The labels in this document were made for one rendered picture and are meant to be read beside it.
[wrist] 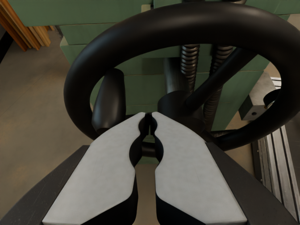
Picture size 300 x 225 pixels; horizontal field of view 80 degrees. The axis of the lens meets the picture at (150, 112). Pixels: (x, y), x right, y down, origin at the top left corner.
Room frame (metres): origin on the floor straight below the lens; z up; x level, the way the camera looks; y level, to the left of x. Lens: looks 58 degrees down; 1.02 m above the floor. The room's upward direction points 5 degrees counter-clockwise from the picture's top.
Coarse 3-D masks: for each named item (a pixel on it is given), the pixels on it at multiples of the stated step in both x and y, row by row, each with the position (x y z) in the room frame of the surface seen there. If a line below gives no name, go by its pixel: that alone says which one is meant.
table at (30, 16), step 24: (24, 0) 0.31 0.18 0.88; (48, 0) 0.31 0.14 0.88; (72, 0) 0.31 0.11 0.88; (96, 0) 0.31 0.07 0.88; (120, 0) 0.30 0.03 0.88; (144, 0) 0.30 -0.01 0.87; (288, 0) 0.29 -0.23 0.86; (24, 24) 0.32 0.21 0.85; (48, 24) 0.31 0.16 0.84; (72, 24) 0.31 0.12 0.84; (168, 48) 0.20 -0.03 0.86
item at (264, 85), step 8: (264, 72) 0.36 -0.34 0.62; (264, 80) 0.33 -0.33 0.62; (256, 88) 0.30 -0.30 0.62; (264, 88) 0.30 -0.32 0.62; (272, 88) 0.30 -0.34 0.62; (248, 96) 0.28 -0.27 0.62; (256, 96) 0.28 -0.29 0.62; (264, 96) 0.27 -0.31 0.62; (248, 104) 0.26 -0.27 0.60; (256, 104) 0.25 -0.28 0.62; (264, 104) 0.25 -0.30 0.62; (240, 112) 0.27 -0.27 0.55; (248, 112) 0.25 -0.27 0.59; (256, 112) 0.25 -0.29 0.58; (248, 120) 0.25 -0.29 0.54
